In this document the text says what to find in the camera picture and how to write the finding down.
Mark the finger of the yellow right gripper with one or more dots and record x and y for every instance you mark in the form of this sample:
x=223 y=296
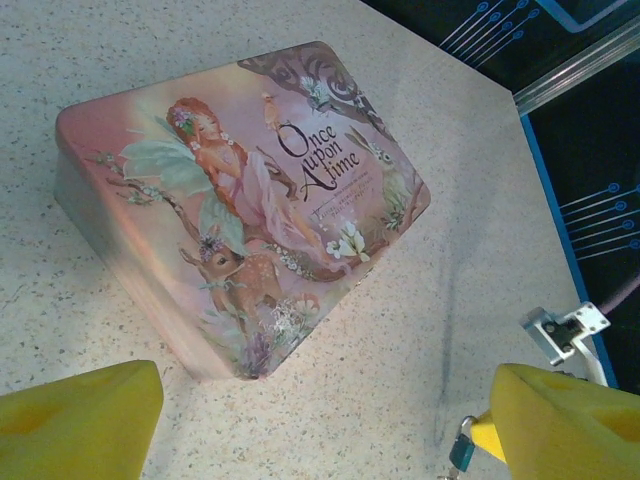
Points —
x=487 y=435

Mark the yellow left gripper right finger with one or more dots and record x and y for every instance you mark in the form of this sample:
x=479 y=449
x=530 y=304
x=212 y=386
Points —
x=565 y=430

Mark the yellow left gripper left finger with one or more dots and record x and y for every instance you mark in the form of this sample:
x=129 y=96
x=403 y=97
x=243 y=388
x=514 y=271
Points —
x=75 y=430

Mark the small teal padlock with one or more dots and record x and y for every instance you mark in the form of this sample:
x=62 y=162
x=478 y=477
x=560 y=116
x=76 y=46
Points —
x=462 y=450

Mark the pink fairy tin box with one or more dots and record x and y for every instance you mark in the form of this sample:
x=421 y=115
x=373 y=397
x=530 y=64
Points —
x=225 y=200

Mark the white metal bracket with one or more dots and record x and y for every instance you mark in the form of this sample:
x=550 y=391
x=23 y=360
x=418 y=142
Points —
x=550 y=335

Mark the aluminium frame post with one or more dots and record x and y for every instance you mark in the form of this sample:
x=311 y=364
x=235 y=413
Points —
x=575 y=70

